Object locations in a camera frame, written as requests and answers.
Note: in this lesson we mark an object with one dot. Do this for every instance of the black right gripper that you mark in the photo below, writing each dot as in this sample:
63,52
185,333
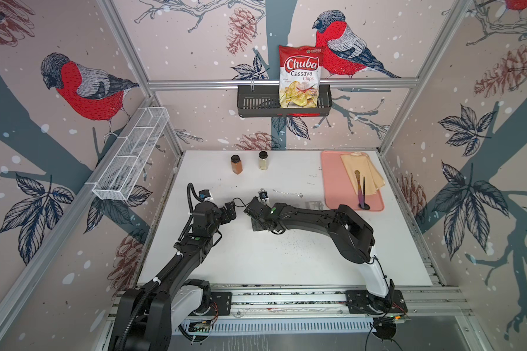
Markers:
255,228

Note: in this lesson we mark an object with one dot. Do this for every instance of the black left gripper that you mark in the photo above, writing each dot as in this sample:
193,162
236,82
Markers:
231,212

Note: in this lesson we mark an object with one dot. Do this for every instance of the white lift-off box lid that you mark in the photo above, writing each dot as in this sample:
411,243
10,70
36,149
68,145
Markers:
315,205

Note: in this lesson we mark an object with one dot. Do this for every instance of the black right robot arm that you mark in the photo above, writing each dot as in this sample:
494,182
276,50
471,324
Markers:
351,235

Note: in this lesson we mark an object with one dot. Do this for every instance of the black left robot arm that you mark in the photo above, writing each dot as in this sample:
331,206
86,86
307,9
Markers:
145,320

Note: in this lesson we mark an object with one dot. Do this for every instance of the orange spice jar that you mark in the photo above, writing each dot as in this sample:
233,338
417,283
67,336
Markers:
236,164

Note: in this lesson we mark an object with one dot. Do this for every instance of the pale spice jar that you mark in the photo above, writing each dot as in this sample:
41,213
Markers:
263,160

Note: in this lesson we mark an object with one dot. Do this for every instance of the pink plastic tray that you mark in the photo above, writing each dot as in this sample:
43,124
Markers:
337,186

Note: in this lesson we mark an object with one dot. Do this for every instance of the iridescent purple spoon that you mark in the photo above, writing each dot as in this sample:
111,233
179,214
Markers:
361,195

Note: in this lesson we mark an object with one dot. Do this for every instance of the black spoon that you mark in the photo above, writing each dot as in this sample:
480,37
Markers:
367,207

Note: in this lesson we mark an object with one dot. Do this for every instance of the beige folded cloth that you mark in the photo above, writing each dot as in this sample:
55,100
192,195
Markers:
359,168

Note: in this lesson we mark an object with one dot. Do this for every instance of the Chuba cassava chips bag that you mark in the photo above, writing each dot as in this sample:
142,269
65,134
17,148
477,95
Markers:
300,75

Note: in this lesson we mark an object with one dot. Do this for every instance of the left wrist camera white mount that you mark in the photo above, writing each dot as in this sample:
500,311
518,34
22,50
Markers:
204,195

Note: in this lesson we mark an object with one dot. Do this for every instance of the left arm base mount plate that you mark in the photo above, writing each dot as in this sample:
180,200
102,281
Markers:
219,304

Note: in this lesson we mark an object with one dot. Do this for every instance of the black wire wall basket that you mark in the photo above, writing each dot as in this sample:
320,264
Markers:
264,101

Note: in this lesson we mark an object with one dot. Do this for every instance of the white wire mesh shelf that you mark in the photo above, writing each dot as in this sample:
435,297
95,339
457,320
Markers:
123,171

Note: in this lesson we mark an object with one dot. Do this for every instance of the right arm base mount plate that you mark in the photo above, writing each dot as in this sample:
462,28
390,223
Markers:
355,302

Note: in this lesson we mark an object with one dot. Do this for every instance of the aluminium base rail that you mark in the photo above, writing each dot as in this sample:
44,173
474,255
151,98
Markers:
267,302

